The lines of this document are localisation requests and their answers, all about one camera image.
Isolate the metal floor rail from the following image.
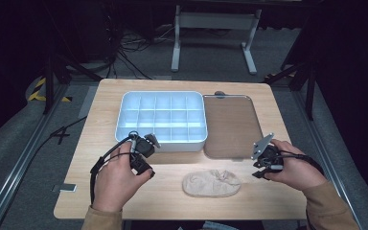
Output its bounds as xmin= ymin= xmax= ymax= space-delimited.
xmin=0 ymin=83 xmax=71 ymax=230
xmin=290 ymin=90 xmax=362 ymax=230

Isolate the small grey tape piece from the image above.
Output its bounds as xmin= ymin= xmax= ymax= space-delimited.
xmin=52 ymin=183 xmax=78 ymax=194

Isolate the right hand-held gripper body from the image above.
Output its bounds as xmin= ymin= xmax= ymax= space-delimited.
xmin=251 ymin=132 xmax=285 ymax=175

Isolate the white divided storage box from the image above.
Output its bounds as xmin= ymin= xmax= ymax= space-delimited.
xmin=114 ymin=90 xmax=209 ymax=153

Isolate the long grey tape strip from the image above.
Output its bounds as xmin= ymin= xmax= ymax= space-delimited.
xmin=77 ymin=84 xmax=100 ymax=120

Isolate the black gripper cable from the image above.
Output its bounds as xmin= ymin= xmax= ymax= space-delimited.
xmin=277 ymin=149 xmax=326 ymax=177
xmin=89 ymin=134 xmax=136 ymax=205

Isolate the white metal stand frame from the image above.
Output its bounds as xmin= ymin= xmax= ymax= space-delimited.
xmin=171 ymin=5 xmax=264 ymax=77

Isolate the black tripod stand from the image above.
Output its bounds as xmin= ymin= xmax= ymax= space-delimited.
xmin=262 ymin=58 xmax=318 ymax=123
xmin=42 ymin=47 xmax=104 ymax=116

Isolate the black floor cable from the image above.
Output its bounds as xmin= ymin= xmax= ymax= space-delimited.
xmin=22 ymin=116 xmax=88 ymax=169

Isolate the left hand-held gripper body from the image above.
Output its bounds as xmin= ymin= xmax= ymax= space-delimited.
xmin=127 ymin=129 xmax=162 ymax=175

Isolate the person's right hand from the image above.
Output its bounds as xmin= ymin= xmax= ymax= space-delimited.
xmin=264 ymin=139 xmax=328 ymax=194

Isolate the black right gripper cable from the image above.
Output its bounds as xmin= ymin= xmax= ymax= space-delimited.
xmin=277 ymin=149 xmax=326 ymax=177

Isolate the yellow and black floor tape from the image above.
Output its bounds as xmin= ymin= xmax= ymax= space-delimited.
xmin=27 ymin=77 xmax=74 ymax=104

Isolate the brown tray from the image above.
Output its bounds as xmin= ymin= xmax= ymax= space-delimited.
xmin=202 ymin=93 xmax=265 ymax=160

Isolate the black tape floor mark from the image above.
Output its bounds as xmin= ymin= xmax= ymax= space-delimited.
xmin=49 ymin=126 xmax=72 ymax=146

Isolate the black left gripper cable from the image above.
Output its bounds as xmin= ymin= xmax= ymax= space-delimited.
xmin=89 ymin=134 xmax=136 ymax=205

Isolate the bundle of black floor cables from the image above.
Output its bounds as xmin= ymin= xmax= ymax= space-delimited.
xmin=106 ymin=23 xmax=175 ymax=81

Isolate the beige sock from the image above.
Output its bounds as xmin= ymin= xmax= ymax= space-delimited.
xmin=181 ymin=169 xmax=242 ymax=198

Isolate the person's left hand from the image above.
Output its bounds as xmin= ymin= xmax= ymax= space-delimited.
xmin=91 ymin=141 xmax=156 ymax=214

